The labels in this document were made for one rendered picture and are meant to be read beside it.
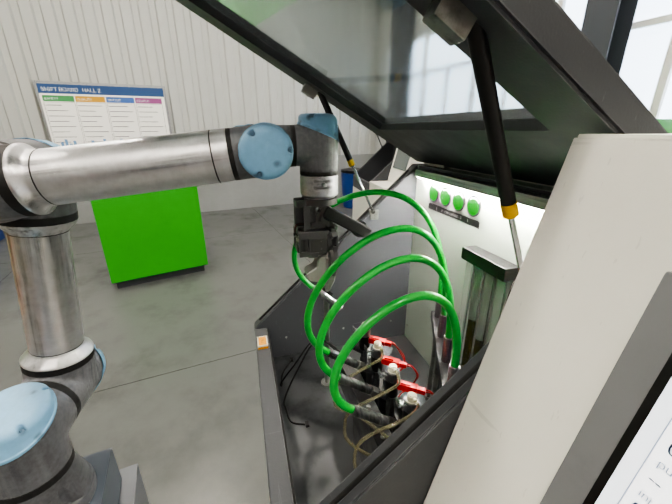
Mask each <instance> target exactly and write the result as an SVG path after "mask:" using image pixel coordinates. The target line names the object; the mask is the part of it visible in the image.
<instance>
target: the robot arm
mask: <svg viewBox="0 0 672 504"><path fill-rule="evenodd" d="M338 142H339V138H338V122H337V118H336V116H335V115H333V114H328V113H304V114H300V115H299V116H298V122H297V124H294V125H276V124H273V123H268V122H261V123H257V124H254V125H253V124H246V125H236V126H234V127H232V128H221V129H212V130H203V131H194V132H185V133H176V134H167V135H158V136H149V137H140V138H131V139H122V140H113V141H104V142H95V143H86V144H77V145H68V146H60V145H58V144H55V143H53V142H50V141H46V140H41V139H34V138H26V137H21V138H14V139H5V140H0V229H1V230H3V231H4V232H5V234H6V240H7V245H8V250H9V255H10V260H11V265H12V270H13V275H14V281H15V286H16V291H17V296H18V301H19V306H20V311H21V317H22V322H23V327H24V332H25V337H26V342H27V347H28V349H27V350H26V351H25V352H24V353H23V354H22V355H21V357H20V359H19V364H20V368H21V374H22V383H21V384H19V385H15V386H12V387H10V388H7V389H5V390H3V391H1V392H0V504H89V503H90V501H91V500H92V498H93V496H94V493H95V491H96V487H97V476H96V473H95V471H94V468H93V466H92V465H91V464H90V463H89V462H88V461H86V460H85V459H84V458H83V457H81V456H80V455H79V454H78V453H76V452H75V451H74V449H73V446H72V443H71V440H70V438H69V430H70V428H71V426H72V425H73V423H74V421H75V420H76V418H77V417H78V415H79V414H80V412H81V410H82V409H83V407H84V406H85V404H86V402H87V401H88V399H89V398H90V396H91V394H92V393H93V391H94V390H95V389H96V388H97V387H98V385H99V384H100V382H101V380H102V377H103V374H104V372H105V368H106V360H105V356H104V354H103V352H102V351H101V350H100V349H97V348H96V347H95V346H96V345H94V343H93V341H92V340H91V339H90V338H88V337H85V336H84V334H83V327H82V319H81V312H80V304H79V297H78V289H77V282H76V274H75V267H74V259H73V252H72V244H71V237H70V227H71V226H72V225H73V224H74V223H76V222H77V221H78V219H79V218H78V208H77V203H78V202H85V201H92V200H99V199H107V198H114V197H121V196H128V195H135V194H143V193H150V192H157V191H164V190H172V189H179V188H186V187H193V186H200V185H208V184H215V183H222V182H229V181H237V180H245V179H252V178H259V179H263V180H270V179H275V178H278V177H280V176H282V175H283V174H284V173H285V172H286V171H287V170H288V169H289V167H296V166H300V191H301V195H302V197H298V198H293V204H294V224H293V231H294V232H293V235H294V247H295V248H296V251H297V253H299V257H300V258H303V257H308V258H314V260H313V262H311V263H310V264H308V265H306V266H305V268H304V272H305V273H306V274H307V278H308V280H309V281H313V282H318V281H319V280H320V278H321V277H322V275H323V274H324V273H325V272H326V270H327V269H328V268H329V267H330V266H331V265H332V263H333V262H334V261H335V260H336V259H337V258H338V248H339V240H338V232H337V230H336V229H337V228H338V226H337V225H336V224H338V225H340V226H341V227H343V228H345V229H347V230H349V231H351V232H352V234H353V235H354V236H356V237H363V238H365V237H366V236H368V235H370V234H371V233H372V229H371V228H369V227H368V225H367V224H366V223H365V222H364V221H362V220H355V219H353V218H351V217H349V216H347V215H345V214H344V213H342V212H340V211H338V210H336V209H334V208H332V207H331V206H332V205H335V204H337V196H336V195H337V194H338ZM317 207H319V208H318V209H317V210H316V208H317ZM335 223H336V224H335Z"/></svg>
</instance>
